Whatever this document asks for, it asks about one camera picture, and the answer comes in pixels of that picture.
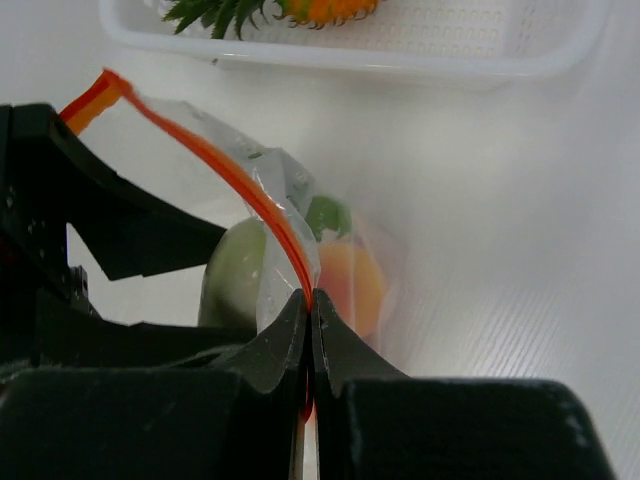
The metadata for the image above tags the white plastic basket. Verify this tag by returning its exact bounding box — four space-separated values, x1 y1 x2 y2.
99 1 611 90

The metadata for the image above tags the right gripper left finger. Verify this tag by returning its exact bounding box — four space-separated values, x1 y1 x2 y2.
1 292 307 479

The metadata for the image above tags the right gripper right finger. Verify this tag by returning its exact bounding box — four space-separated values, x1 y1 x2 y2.
309 290 615 479

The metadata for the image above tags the fake peach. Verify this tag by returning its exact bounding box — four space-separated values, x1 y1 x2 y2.
317 242 388 337

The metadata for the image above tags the clear zip bag orange seal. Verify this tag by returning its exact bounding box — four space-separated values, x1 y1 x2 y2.
58 68 406 421

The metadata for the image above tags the white fake radish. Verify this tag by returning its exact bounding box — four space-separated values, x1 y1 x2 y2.
197 195 351 332

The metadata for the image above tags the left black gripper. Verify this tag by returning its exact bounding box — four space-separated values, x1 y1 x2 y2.
1 103 256 373

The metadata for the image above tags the orange fake pineapple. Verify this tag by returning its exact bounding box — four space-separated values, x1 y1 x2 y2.
162 0 380 40

